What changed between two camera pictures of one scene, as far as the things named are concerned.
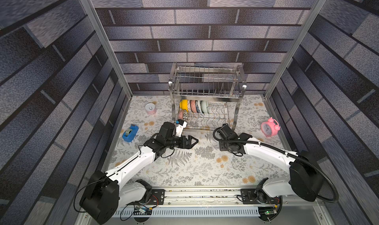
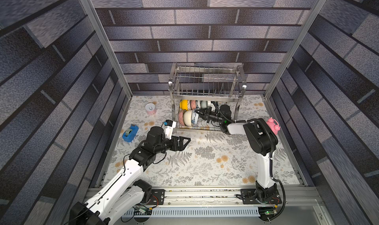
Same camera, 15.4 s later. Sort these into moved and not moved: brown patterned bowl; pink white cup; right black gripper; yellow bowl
Moved: right black gripper
Not moved: yellow bowl; brown patterned bowl; pink white cup
